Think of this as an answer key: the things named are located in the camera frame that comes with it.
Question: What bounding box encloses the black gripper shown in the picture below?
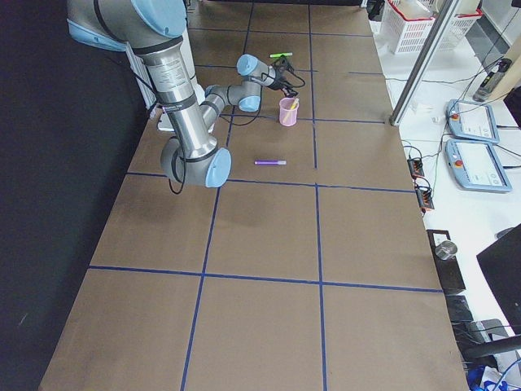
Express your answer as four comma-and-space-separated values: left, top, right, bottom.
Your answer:
269, 56, 292, 92

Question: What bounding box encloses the green highlighter pen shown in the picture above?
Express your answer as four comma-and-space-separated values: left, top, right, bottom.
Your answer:
269, 52, 293, 59

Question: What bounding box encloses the yellow highlighter pen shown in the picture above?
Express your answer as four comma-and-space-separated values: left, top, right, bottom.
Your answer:
284, 99, 300, 121

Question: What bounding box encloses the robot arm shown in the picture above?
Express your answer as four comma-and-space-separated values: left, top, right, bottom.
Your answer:
67, 0, 296, 188

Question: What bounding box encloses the purple highlighter pen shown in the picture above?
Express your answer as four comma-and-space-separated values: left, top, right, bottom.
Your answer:
254, 160, 287, 166

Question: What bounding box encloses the red white plastic basket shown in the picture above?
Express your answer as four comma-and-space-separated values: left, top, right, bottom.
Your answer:
379, 1, 435, 55

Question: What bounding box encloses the white pillar with base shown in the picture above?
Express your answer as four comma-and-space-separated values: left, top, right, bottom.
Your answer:
126, 29, 204, 117

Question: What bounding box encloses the orange black power strip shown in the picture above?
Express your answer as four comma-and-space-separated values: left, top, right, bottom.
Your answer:
407, 157, 424, 178

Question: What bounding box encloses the upper teach pendant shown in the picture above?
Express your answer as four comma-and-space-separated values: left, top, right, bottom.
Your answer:
445, 99, 500, 144

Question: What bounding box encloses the teach pendant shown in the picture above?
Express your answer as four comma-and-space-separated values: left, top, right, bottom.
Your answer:
445, 138, 512, 194
445, 99, 500, 144

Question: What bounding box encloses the lower teach pendant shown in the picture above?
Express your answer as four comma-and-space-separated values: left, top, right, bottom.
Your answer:
445, 138, 512, 194

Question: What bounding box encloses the metal cup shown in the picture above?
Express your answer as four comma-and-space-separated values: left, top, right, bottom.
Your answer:
435, 240, 458, 261

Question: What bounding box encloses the black monitor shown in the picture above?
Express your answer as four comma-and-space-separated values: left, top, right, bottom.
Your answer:
477, 230, 520, 334

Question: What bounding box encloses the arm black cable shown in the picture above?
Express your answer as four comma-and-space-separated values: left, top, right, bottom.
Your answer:
169, 68, 306, 195

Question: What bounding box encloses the aluminium frame post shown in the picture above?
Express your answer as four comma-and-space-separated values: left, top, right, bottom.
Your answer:
389, 0, 461, 126

